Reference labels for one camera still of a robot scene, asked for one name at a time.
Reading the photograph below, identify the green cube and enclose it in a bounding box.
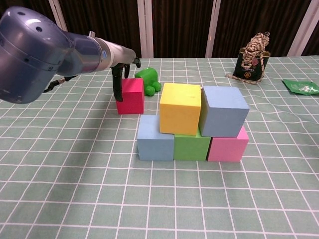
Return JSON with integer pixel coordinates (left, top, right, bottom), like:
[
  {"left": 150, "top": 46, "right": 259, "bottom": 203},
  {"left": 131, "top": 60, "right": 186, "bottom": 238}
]
[{"left": 173, "top": 131, "right": 212, "bottom": 161}]

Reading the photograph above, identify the red cube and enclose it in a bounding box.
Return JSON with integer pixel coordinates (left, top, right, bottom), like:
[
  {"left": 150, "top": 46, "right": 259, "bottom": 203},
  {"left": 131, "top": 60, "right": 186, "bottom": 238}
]
[{"left": 116, "top": 78, "right": 145, "bottom": 115}]

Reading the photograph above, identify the green foil packet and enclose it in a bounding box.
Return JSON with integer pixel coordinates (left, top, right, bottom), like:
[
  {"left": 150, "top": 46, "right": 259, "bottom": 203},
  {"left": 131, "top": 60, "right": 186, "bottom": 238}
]
[{"left": 282, "top": 78, "right": 319, "bottom": 96}]

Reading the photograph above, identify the dark brown curtain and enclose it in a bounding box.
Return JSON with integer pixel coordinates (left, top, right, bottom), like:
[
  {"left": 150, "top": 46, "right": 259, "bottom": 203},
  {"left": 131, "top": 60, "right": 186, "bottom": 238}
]
[{"left": 0, "top": 0, "right": 319, "bottom": 62}]

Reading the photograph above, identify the braided beige rope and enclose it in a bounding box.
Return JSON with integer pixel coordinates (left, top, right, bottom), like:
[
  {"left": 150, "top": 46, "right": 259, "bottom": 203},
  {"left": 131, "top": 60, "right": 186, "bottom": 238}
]
[{"left": 225, "top": 31, "right": 271, "bottom": 85}]

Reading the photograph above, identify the pink cube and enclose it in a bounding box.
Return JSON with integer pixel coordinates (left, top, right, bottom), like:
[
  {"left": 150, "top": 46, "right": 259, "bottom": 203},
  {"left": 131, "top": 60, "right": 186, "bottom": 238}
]
[{"left": 207, "top": 125, "right": 250, "bottom": 163}]

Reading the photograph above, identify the green plastic toy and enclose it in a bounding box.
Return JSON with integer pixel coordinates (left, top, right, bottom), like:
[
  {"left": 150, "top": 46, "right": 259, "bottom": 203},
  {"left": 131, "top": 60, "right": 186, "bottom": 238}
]
[{"left": 135, "top": 66, "right": 162, "bottom": 97}]

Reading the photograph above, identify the white double frame post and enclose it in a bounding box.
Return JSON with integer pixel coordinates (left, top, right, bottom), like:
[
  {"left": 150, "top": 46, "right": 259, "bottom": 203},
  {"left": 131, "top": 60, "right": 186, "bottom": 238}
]
[{"left": 137, "top": 0, "right": 154, "bottom": 59}]

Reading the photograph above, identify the green checkered tablecloth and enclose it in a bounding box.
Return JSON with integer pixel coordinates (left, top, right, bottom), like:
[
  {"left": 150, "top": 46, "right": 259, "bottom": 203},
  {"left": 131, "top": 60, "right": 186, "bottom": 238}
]
[{"left": 0, "top": 56, "right": 319, "bottom": 239}]

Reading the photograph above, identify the yellow cube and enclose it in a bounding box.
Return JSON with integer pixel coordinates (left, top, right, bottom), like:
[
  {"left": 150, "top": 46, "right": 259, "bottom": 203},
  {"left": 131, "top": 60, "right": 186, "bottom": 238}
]
[{"left": 159, "top": 83, "right": 202, "bottom": 136}]

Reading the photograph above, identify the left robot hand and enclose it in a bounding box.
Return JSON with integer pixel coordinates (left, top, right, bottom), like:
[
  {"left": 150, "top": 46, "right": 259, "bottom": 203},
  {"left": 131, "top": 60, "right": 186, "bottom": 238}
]
[{"left": 107, "top": 41, "right": 142, "bottom": 103}]

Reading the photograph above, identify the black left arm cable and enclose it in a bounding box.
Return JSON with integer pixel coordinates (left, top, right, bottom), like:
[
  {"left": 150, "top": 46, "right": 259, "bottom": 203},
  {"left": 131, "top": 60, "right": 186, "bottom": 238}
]
[{"left": 42, "top": 74, "right": 78, "bottom": 94}]

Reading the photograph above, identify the blue cube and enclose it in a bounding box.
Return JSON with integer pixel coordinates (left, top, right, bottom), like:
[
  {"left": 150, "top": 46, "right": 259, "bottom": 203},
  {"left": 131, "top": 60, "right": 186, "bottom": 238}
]
[
  {"left": 137, "top": 114, "right": 175, "bottom": 162},
  {"left": 198, "top": 86, "right": 250, "bottom": 138}
]

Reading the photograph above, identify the dark green gift box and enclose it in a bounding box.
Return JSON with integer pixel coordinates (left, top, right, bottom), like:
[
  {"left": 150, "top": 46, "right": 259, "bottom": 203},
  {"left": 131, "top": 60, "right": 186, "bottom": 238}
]
[{"left": 233, "top": 47, "right": 272, "bottom": 84}]

